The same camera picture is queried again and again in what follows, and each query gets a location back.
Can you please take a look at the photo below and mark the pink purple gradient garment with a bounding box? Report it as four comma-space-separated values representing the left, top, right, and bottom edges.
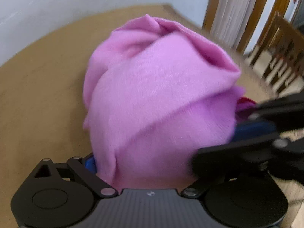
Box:
83, 15, 255, 190

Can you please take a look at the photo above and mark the wooden chair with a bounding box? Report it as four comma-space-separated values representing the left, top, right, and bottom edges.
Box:
249, 14, 303, 95

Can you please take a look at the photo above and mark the white curtain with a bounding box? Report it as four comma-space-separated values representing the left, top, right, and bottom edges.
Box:
211, 0, 256, 48

